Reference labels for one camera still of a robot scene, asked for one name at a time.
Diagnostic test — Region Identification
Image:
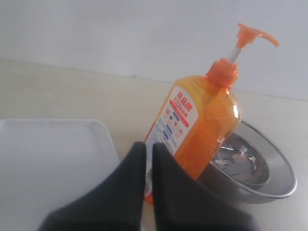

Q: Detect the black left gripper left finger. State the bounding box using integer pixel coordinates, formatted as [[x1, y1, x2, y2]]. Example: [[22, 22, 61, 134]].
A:
[[39, 142, 146, 231]]

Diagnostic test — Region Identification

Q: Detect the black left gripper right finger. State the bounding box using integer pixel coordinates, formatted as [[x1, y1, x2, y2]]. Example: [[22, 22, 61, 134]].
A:
[[153, 143, 261, 231]]

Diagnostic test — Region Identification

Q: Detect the orange pump soap bottle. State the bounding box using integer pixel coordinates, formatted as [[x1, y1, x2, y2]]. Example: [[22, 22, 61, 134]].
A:
[[144, 24, 279, 204]]

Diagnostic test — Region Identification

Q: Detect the small shiny steel bowl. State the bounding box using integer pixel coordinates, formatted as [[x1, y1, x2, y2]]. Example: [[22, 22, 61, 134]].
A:
[[212, 133, 271, 187]]

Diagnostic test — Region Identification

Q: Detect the steel mesh colander bowl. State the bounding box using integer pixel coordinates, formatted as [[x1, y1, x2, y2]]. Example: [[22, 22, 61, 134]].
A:
[[197, 121, 297, 204]]

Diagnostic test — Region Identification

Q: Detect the white rectangular plastic tray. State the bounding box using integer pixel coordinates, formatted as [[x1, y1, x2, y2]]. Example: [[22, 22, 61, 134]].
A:
[[0, 119, 122, 231]]

